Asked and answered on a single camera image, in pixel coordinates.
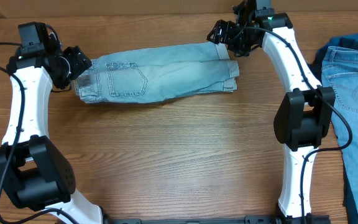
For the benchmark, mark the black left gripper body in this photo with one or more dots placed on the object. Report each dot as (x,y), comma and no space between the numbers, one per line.
(78,61)

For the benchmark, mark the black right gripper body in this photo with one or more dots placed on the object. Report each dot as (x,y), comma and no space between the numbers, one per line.
(224,32)

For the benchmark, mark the light blue denim shorts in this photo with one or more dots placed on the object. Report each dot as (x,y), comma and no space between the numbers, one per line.
(157,74)

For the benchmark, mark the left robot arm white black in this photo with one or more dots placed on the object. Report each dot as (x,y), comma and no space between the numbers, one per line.
(34,174)

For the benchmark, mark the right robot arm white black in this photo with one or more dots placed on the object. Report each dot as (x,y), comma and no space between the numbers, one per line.
(302,120)

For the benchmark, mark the dark blue garment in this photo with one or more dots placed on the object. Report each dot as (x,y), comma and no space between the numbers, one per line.
(346,41)

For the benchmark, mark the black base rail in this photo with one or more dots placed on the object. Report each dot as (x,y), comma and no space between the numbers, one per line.
(248,219)

